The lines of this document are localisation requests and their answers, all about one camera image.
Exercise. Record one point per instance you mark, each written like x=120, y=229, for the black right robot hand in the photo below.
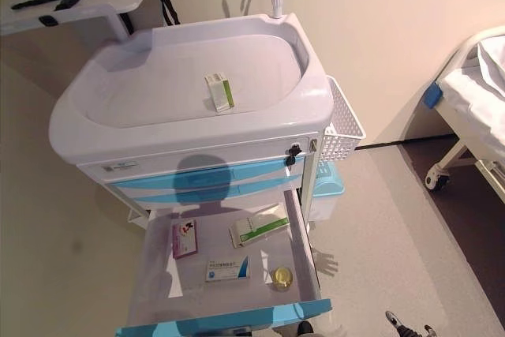
x=410, y=333

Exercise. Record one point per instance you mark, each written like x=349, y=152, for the clear bottle yellow capsules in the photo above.
x=282, y=278

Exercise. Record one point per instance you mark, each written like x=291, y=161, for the blue white cart drawer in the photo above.
x=256, y=171
x=221, y=301
x=260, y=189

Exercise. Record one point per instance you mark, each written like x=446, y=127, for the small green white medicine box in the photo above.
x=219, y=92

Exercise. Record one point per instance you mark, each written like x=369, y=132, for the long green white medicine box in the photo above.
x=252, y=228

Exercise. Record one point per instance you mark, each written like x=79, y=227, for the blue white medicine box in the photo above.
x=227, y=270

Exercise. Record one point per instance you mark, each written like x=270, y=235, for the purple white medicine box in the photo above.
x=184, y=239

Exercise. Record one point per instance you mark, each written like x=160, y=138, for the bed caster wheel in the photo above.
x=438, y=180

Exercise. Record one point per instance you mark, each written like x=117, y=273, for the white bin blue lid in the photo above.
x=325, y=191

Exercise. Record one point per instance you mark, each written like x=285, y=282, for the white cart locking bar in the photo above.
x=308, y=183

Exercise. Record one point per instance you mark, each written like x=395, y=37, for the white perforated basket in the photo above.
x=343, y=135

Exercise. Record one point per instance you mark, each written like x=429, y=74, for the silver cart latch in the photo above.
x=313, y=144

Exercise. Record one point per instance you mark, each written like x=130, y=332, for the black cart keys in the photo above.
x=293, y=154

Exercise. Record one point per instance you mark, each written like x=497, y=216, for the blue bed clip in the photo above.
x=433, y=94

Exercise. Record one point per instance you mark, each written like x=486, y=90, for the white bed sheet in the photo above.
x=477, y=100

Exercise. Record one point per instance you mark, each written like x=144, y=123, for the white cart side bin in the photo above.
x=138, y=218

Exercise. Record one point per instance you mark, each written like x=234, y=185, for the white medical cart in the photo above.
x=177, y=132

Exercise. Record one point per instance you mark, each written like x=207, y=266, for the cart label sticker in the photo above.
x=120, y=166

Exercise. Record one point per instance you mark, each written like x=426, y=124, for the white side board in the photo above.
x=98, y=13

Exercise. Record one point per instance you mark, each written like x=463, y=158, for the white hospital bed frame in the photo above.
x=457, y=155

